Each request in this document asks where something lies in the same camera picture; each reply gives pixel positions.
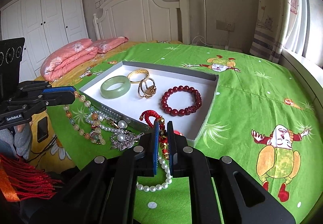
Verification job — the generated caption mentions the wall power socket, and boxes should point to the wall power socket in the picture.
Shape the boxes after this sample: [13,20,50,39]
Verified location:
[216,20,235,32]

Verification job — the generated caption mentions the white wooden headboard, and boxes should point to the white wooden headboard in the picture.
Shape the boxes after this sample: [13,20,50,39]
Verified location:
[93,0,191,44]

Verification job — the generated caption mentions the grey shallow cardboard tray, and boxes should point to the grey shallow cardboard tray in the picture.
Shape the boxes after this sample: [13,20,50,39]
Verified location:
[79,60,220,148]

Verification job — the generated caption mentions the gold open-work bracelet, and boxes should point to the gold open-work bracelet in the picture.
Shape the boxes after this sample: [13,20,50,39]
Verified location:
[137,77,157,99]

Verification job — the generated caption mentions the gold bangle bracelet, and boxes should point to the gold bangle bracelet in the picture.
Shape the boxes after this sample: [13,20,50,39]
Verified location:
[126,68,150,85]

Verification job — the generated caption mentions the dark red bead bracelet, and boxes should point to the dark red bead bracelet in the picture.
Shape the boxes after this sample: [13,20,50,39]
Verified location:
[160,85,203,117]

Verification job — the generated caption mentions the white wardrobe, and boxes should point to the white wardrobe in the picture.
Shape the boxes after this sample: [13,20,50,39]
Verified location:
[1,0,88,81]

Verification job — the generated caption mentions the pink folded quilt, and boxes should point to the pink folded quilt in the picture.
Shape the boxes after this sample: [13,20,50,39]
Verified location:
[40,36,128,82]

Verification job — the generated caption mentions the white charger cable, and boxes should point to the white charger cable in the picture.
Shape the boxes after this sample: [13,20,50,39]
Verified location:
[192,30,232,50]

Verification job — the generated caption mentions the pale green jade bangle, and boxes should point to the pale green jade bangle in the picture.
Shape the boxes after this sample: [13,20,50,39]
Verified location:
[100,76,131,99]

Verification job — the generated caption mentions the multicolour stone bead necklace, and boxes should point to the multicolour stone bead necklace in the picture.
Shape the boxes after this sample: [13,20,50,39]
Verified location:
[63,91,107,146]

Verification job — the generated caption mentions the silver rhinestone brooch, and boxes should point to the silver rhinestone brooch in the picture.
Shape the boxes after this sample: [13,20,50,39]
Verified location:
[111,133,144,151]

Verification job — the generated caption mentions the red tassel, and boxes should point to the red tassel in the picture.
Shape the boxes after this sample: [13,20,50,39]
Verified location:
[1,154,62,203]

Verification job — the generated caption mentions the patterned window curtain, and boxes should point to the patterned window curtain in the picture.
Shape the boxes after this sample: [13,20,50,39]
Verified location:
[250,0,308,63]

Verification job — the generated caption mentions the white pearl necklace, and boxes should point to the white pearl necklace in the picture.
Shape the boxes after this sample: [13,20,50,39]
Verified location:
[84,109,174,193]

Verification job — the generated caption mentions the green cartoon bed sheet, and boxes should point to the green cartoon bed sheet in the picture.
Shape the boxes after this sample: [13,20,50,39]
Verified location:
[47,42,322,223]

